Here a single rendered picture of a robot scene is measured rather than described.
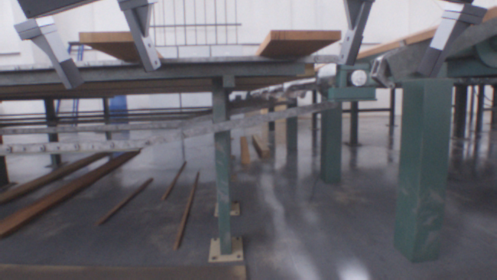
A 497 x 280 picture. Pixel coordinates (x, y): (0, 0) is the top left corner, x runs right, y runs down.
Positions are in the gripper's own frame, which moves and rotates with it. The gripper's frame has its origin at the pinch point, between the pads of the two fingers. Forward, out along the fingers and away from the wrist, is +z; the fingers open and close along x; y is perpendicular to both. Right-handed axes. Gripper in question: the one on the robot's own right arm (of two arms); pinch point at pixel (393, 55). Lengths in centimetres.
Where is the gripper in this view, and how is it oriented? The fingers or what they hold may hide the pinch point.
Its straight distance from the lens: 40.4
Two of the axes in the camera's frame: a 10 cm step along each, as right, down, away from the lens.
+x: 9.9, 0.8, 1.3
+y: 0.7, 5.0, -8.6
